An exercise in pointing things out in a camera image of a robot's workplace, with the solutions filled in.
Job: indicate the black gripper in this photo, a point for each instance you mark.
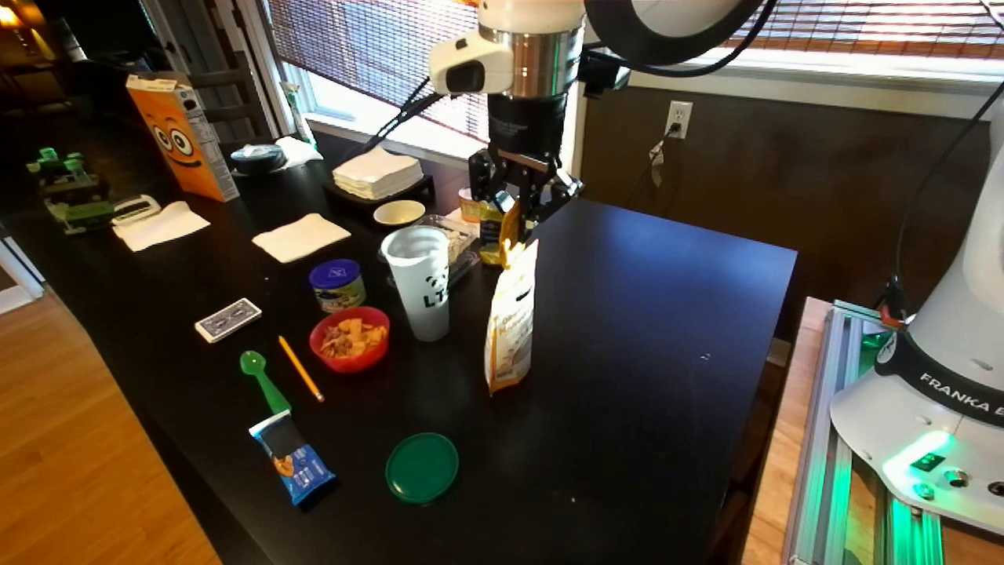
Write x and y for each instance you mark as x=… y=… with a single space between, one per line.
x=526 y=130

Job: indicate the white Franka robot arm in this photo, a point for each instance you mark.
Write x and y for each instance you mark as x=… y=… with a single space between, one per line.
x=960 y=314

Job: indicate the white snack packet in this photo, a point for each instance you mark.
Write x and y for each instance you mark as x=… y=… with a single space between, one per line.
x=513 y=325

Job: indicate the blue snack bar wrapper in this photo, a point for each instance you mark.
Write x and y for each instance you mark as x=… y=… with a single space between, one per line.
x=291 y=459

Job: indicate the small cream bowl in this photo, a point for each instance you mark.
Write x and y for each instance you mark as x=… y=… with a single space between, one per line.
x=398 y=212

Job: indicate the white paper cup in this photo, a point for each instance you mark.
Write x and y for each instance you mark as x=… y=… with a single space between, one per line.
x=420 y=285

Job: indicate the white napkin stack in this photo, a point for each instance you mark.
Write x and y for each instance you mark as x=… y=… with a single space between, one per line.
x=378 y=173

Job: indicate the blue lidded jar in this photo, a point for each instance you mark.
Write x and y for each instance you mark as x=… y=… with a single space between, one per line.
x=337 y=285

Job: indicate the red bowl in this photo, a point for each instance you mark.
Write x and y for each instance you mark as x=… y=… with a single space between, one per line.
x=350 y=340

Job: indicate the white paper napkin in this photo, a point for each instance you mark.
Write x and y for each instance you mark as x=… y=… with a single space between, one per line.
x=160 y=226
x=301 y=237

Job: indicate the window blind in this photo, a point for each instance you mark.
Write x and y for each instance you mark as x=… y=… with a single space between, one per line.
x=378 y=48

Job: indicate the grey cloth bundle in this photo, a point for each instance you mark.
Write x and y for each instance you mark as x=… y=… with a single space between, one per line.
x=257 y=159

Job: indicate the orange pencil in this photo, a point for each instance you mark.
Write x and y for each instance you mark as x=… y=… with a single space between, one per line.
x=299 y=369

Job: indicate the green round lid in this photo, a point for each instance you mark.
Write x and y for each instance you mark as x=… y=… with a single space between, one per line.
x=420 y=469

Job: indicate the green plastic spoon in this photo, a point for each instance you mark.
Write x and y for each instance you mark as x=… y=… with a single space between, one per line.
x=261 y=377

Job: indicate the playing card deck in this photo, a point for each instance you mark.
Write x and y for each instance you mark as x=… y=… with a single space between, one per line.
x=225 y=318

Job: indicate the orange cardboard box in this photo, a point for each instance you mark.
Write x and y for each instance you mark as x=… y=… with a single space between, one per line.
x=178 y=137

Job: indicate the small white stapler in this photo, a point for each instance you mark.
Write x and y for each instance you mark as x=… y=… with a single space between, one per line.
x=137 y=207

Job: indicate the green toy figure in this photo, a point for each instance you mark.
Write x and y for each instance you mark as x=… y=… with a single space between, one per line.
x=65 y=184

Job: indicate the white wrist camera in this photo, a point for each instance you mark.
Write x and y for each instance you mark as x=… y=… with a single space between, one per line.
x=467 y=64

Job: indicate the white wall outlet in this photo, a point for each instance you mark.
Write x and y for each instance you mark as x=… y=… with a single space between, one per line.
x=679 y=116

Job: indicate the aluminium mounting frame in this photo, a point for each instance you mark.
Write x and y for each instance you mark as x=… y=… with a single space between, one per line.
x=831 y=442

